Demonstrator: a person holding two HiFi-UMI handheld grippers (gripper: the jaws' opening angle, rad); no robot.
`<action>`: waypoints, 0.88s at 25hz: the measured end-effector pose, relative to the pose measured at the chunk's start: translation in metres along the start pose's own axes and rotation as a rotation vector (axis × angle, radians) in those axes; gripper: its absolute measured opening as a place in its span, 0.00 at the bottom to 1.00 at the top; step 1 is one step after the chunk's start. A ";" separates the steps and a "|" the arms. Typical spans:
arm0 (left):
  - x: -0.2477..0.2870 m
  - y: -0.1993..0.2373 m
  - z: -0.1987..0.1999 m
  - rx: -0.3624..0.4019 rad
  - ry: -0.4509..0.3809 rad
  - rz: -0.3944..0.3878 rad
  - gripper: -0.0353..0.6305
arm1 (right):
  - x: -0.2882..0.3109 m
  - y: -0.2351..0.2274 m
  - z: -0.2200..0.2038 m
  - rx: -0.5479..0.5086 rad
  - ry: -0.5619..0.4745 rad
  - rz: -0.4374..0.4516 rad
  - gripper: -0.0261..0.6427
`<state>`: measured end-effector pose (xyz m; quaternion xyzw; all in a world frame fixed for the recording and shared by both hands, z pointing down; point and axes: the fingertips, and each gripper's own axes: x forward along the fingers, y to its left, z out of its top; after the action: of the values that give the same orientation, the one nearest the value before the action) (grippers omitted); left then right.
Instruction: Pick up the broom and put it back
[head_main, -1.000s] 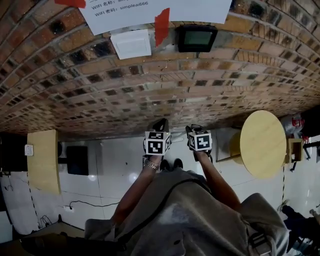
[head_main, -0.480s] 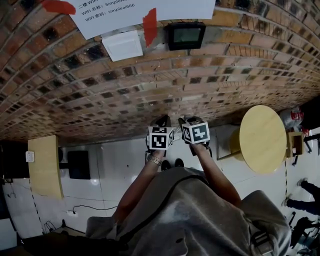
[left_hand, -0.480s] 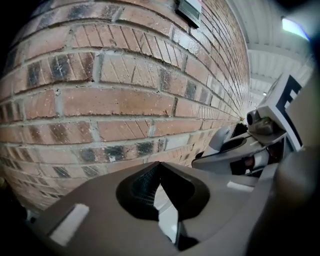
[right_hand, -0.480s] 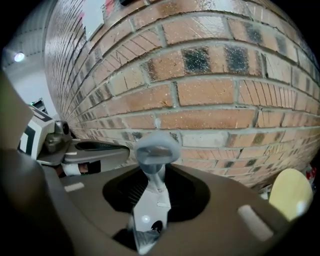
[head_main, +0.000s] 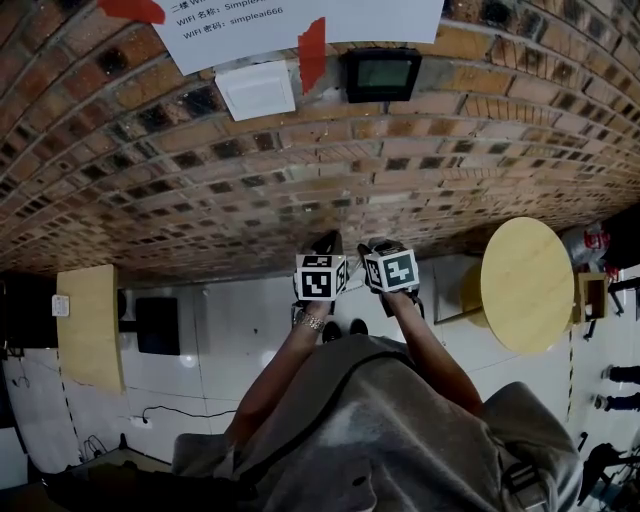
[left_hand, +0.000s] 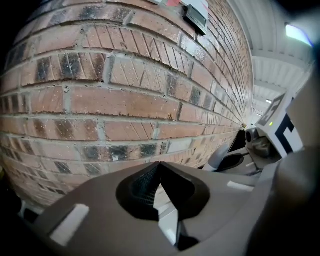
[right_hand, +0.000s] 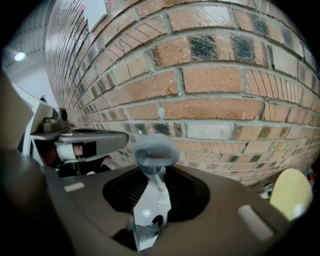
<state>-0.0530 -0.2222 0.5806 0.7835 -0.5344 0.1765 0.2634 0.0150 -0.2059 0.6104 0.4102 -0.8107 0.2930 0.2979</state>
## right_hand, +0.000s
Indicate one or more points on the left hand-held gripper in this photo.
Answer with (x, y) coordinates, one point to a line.
(100, 140)

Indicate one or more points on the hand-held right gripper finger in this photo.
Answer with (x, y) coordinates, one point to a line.
(156, 183)

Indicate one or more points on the round ceiling light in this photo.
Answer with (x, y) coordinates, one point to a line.
(19, 56)

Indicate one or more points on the pale yellow rounded object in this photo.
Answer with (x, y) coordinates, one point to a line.
(291, 192)

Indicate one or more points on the red object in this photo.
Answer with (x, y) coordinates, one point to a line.
(313, 176)

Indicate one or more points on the white wall panel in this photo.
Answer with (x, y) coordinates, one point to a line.
(95, 13)

